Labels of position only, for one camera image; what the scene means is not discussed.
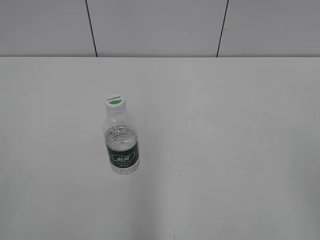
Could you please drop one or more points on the clear Cestbon water bottle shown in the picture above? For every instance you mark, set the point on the clear Cestbon water bottle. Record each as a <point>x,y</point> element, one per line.
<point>121,141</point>

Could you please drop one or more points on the white green bottle cap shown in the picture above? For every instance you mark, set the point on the white green bottle cap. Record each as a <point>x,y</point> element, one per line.
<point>115,103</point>

